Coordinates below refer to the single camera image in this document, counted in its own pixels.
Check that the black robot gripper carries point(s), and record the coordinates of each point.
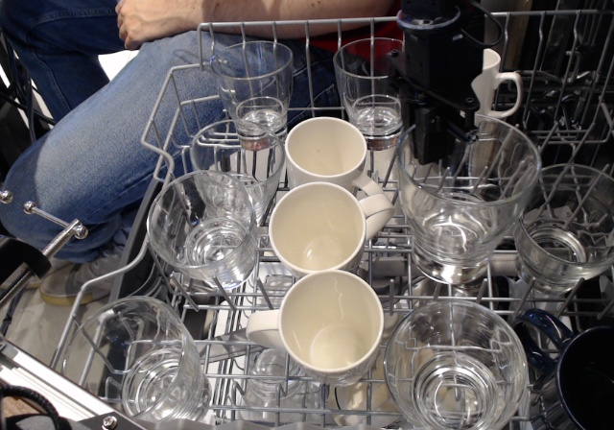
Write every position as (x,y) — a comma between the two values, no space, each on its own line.
(441,58)

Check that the round glass cup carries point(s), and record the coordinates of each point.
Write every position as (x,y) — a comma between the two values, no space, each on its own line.
(455,364)
(565,233)
(136,355)
(460,209)
(203,225)

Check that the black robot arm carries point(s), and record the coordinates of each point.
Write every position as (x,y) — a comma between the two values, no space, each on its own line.
(432,9)

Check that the person's bare forearm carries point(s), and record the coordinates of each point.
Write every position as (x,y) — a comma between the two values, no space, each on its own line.
(288,3)

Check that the tall glass behind left cup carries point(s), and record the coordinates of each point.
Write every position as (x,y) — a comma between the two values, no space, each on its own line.
(248,152)

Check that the person's bare hand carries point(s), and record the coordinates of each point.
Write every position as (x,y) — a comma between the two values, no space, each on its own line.
(141,21)

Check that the white mug back right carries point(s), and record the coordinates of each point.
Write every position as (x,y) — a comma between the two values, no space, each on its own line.
(490,81)

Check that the white mug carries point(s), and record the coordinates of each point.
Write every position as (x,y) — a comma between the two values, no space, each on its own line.
(330,150)
(490,81)
(331,324)
(321,226)

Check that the tall glass back centre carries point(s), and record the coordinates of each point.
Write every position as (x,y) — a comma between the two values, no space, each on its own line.
(369,98)

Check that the white mug middle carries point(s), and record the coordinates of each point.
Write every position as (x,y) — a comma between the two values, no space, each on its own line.
(321,226)

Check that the tall glass back left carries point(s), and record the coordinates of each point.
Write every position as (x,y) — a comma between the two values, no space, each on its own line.
(255,83)

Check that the white mug front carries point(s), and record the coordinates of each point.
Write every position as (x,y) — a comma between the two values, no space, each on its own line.
(331,324)

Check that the dark blue mug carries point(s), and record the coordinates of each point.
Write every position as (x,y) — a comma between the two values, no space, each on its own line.
(573,373)

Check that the small glass under rack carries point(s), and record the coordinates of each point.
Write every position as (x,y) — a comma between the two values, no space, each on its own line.
(272,377)

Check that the blue jeans leg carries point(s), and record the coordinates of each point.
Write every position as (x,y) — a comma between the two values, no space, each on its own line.
(91,165)

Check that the grey sneaker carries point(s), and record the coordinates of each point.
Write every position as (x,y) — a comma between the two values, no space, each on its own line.
(65,279)

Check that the grey wire dishwasher rack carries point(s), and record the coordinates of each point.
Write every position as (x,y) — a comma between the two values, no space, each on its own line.
(565,60)

